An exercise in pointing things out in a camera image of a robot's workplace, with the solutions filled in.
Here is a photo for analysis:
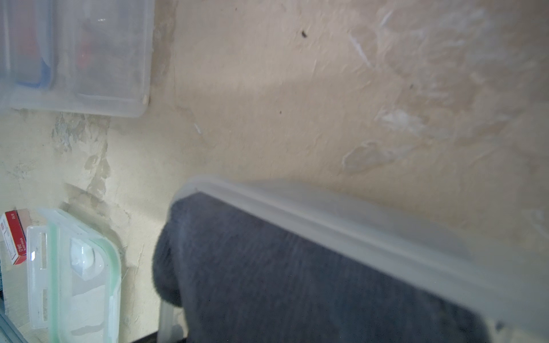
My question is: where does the blue-rimmed clear lunch box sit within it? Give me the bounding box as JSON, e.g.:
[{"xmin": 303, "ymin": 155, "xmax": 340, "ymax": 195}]
[{"xmin": 50, "ymin": 1, "xmax": 154, "ymax": 118}]

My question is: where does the green-rimmed lunch box lid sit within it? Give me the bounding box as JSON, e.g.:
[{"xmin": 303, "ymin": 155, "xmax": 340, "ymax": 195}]
[{"xmin": 26, "ymin": 209, "xmax": 122, "ymax": 343}]

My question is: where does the blue-rimmed clear lid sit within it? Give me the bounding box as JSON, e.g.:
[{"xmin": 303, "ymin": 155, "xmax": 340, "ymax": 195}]
[{"xmin": 1, "ymin": 1, "xmax": 54, "ymax": 109}]

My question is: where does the small red white card box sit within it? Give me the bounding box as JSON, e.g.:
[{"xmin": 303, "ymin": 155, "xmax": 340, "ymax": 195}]
[{"xmin": 1, "ymin": 210, "xmax": 27, "ymax": 265}]

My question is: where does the grey cleaning cloth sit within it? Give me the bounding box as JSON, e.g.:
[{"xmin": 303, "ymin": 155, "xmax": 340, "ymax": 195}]
[{"xmin": 152, "ymin": 194, "xmax": 490, "ymax": 342}]

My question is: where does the clear lunch box base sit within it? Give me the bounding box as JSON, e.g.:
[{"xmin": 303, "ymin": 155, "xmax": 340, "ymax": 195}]
[{"xmin": 173, "ymin": 175, "xmax": 548, "ymax": 340}]

